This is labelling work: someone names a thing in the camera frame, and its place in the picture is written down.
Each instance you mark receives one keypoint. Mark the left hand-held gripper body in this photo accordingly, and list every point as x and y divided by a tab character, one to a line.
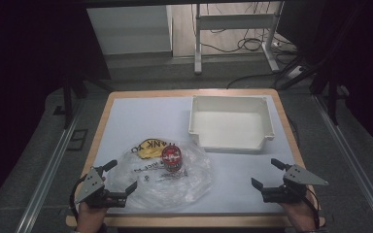
90	187

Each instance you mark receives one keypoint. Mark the white metal desk frame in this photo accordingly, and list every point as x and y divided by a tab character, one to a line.
234	22

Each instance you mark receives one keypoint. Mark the white cabinet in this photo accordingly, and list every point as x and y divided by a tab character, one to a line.
129	30

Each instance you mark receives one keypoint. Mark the red can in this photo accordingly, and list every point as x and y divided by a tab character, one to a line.
172	158

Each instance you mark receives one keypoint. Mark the clear printed plastic bag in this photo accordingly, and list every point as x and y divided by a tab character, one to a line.
149	189

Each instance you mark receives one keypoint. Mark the white plastic bin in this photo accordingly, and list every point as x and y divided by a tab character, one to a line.
231	129

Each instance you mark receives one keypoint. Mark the white table mat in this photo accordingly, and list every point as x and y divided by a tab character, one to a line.
233	181

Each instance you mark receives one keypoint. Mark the black stand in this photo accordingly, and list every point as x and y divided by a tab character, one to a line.
332	100
67	103

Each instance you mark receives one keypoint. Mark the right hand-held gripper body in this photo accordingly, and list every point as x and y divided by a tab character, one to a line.
299	179

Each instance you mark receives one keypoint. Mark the person's right hand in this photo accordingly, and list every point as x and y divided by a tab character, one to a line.
299	215

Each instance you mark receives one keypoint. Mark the metal floor rail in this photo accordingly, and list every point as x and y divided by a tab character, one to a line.
353	161
50	168

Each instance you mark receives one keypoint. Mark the black floor frame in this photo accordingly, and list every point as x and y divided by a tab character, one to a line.
77	139

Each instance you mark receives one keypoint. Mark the person's left hand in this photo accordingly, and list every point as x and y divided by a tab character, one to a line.
90	217

